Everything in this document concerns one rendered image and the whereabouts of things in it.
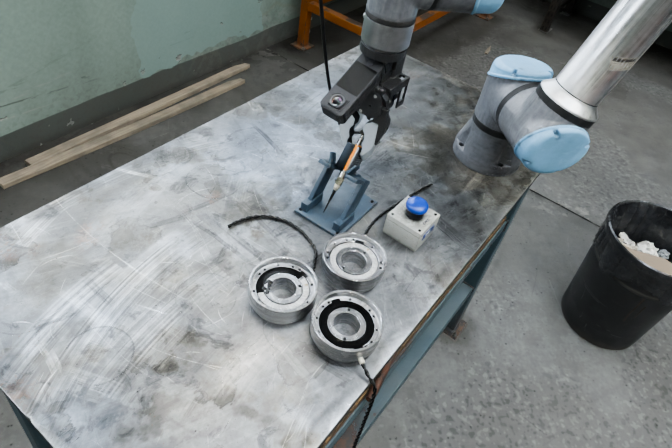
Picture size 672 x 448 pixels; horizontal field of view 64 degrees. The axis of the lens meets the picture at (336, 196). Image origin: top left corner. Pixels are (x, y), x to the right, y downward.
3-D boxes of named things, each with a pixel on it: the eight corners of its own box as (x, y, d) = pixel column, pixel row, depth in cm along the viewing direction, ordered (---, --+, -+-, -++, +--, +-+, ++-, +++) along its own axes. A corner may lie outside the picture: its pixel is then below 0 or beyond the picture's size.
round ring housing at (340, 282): (375, 305, 86) (380, 289, 83) (312, 285, 87) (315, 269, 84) (387, 258, 93) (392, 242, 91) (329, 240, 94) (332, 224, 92)
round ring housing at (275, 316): (277, 341, 78) (279, 325, 76) (233, 294, 83) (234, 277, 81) (329, 304, 85) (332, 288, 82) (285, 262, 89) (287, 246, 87)
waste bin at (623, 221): (631, 379, 178) (711, 300, 150) (537, 319, 191) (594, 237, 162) (655, 315, 200) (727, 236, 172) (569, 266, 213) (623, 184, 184)
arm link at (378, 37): (398, 33, 76) (351, 12, 79) (391, 62, 79) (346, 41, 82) (424, 18, 81) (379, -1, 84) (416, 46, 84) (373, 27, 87)
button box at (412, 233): (415, 252, 95) (422, 233, 92) (382, 231, 98) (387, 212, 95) (437, 229, 101) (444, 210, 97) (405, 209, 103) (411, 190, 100)
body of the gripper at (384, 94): (403, 107, 93) (421, 42, 84) (376, 128, 87) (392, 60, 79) (367, 89, 95) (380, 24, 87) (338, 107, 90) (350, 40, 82)
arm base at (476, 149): (471, 126, 128) (485, 89, 122) (529, 155, 123) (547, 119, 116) (440, 152, 118) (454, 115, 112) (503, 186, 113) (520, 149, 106)
